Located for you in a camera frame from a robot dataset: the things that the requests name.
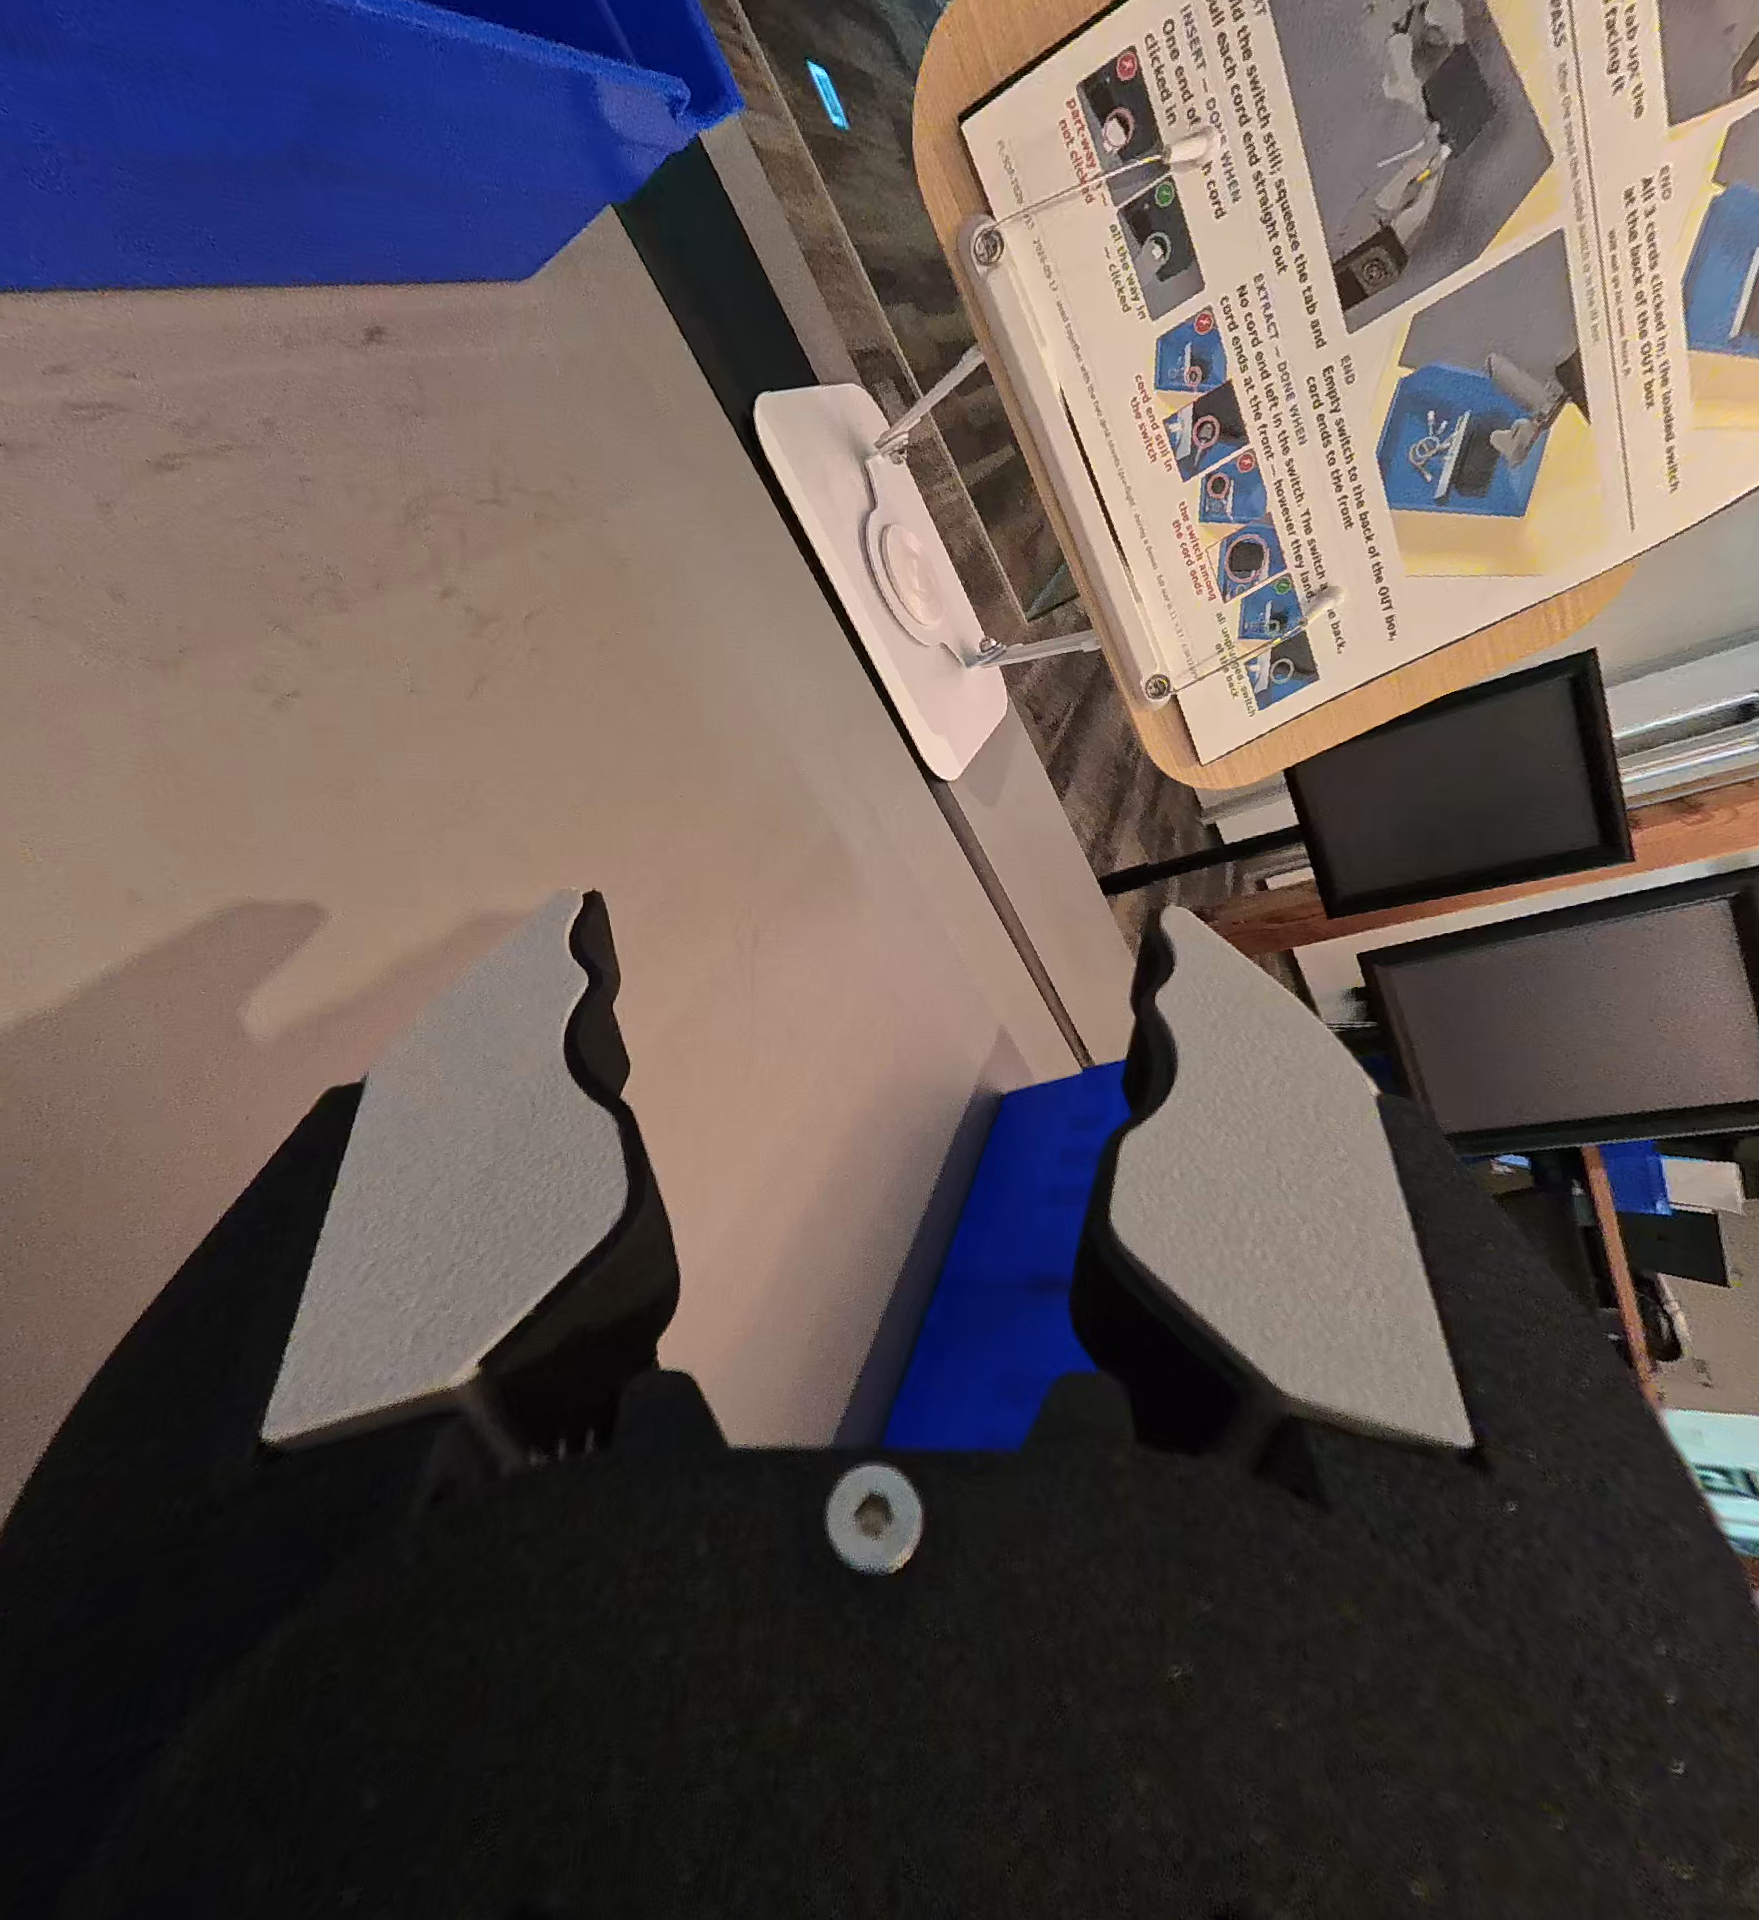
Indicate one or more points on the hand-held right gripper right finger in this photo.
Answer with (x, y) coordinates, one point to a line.
(1300, 1231)

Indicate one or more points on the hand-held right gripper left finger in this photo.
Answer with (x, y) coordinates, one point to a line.
(444, 1231)

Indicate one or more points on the blue plastic bin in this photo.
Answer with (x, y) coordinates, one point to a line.
(1000, 1261)
(282, 135)

